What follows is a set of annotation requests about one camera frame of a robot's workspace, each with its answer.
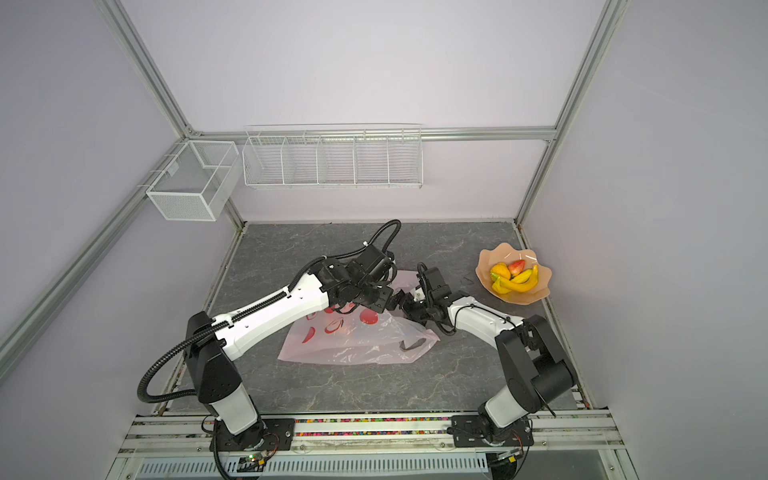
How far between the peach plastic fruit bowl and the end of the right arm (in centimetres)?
28

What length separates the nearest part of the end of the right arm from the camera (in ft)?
2.22

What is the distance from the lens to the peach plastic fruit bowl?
96 cm
